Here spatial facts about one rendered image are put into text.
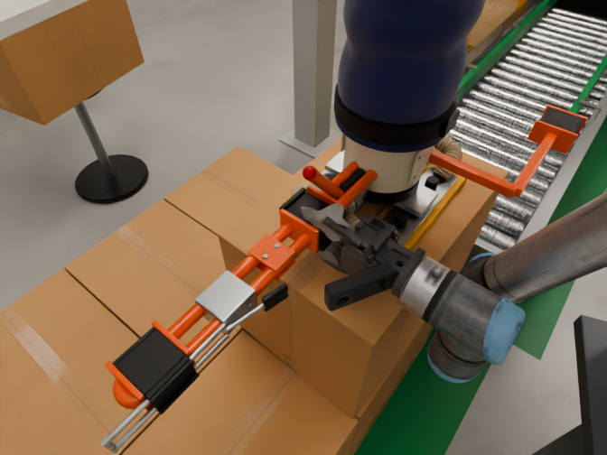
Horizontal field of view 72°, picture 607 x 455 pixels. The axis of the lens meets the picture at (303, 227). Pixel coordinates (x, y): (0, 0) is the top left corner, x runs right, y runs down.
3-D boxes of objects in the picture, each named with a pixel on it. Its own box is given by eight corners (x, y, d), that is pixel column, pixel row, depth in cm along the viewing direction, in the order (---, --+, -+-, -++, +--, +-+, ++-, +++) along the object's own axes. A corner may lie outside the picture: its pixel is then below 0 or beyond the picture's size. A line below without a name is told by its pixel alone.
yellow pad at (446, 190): (428, 164, 105) (433, 148, 101) (466, 181, 101) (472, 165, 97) (351, 248, 87) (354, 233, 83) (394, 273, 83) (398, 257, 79)
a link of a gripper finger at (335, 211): (317, 193, 75) (357, 227, 73) (295, 212, 71) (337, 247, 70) (322, 183, 72) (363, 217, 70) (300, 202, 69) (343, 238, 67)
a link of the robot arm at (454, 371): (489, 343, 78) (511, 313, 68) (467, 398, 72) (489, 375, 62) (440, 319, 81) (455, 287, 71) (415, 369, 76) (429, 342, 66)
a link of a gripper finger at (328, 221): (323, 225, 72) (363, 257, 70) (317, 231, 71) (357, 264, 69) (331, 210, 68) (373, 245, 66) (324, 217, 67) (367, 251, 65)
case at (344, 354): (359, 208, 150) (373, 111, 120) (462, 267, 133) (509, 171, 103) (238, 324, 120) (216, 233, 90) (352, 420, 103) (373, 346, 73)
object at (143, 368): (163, 336, 63) (154, 319, 59) (197, 365, 60) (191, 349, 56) (116, 379, 59) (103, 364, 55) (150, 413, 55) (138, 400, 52)
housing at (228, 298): (229, 283, 69) (225, 267, 66) (259, 306, 67) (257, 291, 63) (197, 313, 66) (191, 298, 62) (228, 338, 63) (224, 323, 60)
